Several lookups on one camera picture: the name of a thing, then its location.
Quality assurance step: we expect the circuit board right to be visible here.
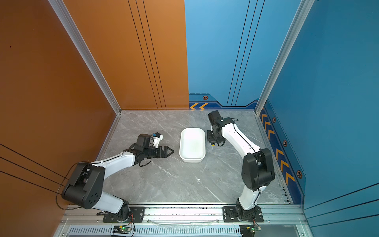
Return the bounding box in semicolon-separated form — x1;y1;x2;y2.
239;225;262;237

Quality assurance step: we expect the aluminium corner post right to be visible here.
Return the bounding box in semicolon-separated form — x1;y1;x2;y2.
255;0;315;115

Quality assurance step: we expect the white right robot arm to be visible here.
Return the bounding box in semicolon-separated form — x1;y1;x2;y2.
179;111;275;223

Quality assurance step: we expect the white rectangular bin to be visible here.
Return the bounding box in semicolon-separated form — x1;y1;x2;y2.
179;128;206;163

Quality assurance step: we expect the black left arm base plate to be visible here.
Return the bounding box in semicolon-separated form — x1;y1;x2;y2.
103;206;145;224

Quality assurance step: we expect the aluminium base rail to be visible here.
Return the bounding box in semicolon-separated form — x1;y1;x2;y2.
54;202;313;237

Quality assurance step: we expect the aluminium corner post left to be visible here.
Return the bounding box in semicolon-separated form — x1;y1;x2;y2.
48;0;121;115

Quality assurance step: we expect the green circuit board left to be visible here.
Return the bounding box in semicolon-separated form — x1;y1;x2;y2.
112;225;133;237

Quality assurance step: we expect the aluminium corner post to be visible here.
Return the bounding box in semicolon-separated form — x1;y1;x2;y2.
255;0;315;115
48;0;121;115

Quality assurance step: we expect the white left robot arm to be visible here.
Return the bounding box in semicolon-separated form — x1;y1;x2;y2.
61;133;174;222

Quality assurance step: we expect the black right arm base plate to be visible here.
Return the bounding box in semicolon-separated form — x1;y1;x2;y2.
222;205;264;223

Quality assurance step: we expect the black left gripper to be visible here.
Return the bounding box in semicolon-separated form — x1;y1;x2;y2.
144;146;175;159

